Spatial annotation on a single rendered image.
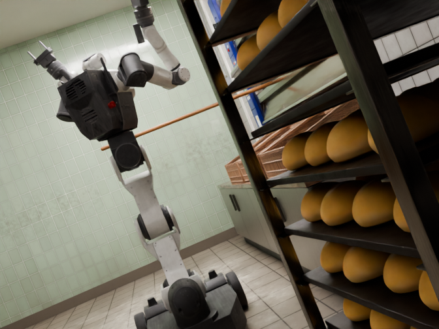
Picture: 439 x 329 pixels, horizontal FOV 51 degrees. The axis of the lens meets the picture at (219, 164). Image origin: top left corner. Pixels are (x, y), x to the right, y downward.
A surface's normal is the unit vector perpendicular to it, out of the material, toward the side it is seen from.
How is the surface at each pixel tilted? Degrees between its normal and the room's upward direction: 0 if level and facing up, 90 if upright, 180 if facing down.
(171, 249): 64
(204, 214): 90
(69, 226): 90
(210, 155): 90
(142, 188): 84
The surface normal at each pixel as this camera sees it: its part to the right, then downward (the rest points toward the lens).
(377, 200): -0.38, -0.28
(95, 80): 0.84, -0.34
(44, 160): 0.15, -0.05
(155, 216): 0.02, -0.37
